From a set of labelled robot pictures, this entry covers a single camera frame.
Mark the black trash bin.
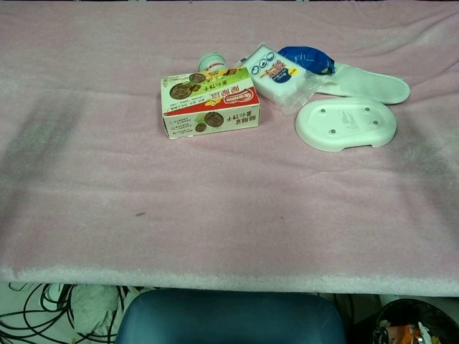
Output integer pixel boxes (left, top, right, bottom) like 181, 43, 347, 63
372, 298, 459, 344

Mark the small white green jar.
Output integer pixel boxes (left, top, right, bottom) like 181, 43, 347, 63
196, 52, 227, 73

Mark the white oval plastic dish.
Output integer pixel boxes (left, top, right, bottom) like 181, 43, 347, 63
295, 97, 398, 153

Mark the white crumpled cloth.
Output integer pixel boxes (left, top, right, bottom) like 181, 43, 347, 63
70, 284, 141, 337

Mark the blue plastic bag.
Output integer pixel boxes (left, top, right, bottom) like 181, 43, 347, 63
278, 45, 336, 77

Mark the white sponge pack in plastic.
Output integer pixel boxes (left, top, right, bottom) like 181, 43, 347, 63
235, 43, 323, 115

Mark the white disposable slipper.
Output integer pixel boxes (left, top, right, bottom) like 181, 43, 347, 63
315, 62, 411, 105

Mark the green red cookie box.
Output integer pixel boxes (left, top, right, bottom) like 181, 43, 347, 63
160, 67, 262, 140

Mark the pink fleece blanket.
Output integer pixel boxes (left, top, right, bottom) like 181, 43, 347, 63
0, 0, 459, 298

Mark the blue chair seat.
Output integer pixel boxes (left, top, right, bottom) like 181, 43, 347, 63
115, 289, 347, 344

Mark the black cable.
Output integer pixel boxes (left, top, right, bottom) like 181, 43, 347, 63
0, 282, 125, 344

